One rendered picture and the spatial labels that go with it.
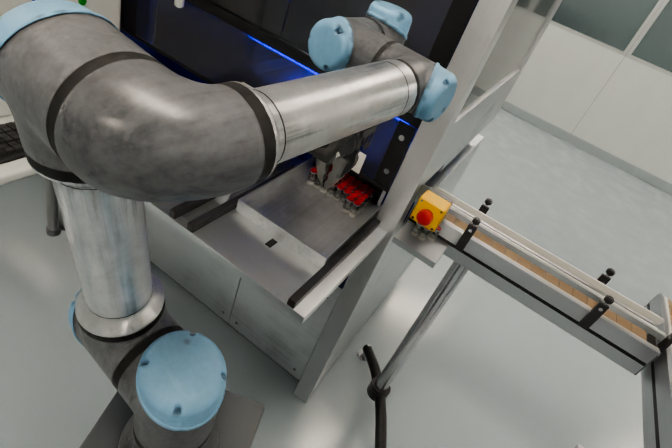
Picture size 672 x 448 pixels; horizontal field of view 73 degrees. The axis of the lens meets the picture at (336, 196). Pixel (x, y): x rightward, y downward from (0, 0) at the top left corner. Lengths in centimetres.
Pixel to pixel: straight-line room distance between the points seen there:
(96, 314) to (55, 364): 121
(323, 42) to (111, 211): 36
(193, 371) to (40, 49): 43
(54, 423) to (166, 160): 149
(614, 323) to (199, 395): 102
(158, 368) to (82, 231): 22
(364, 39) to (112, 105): 40
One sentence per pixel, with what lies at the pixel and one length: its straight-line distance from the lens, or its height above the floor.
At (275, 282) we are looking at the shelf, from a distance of 98.
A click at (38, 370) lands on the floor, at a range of 190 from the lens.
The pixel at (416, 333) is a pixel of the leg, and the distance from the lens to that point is 158.
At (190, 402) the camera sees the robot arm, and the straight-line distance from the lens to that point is 66.
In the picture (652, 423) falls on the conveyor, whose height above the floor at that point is 87.
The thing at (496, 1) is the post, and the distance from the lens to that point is 101.
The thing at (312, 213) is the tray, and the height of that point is 88.
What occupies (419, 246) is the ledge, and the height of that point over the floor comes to 88.
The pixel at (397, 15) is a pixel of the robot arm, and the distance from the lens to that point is 76.
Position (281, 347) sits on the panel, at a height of 18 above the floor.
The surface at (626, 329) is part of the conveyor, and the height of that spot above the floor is 93.
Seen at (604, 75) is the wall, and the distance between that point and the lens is 565.
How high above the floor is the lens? 159
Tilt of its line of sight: 34 degrees down
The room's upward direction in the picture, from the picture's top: 21 degrees clockwise
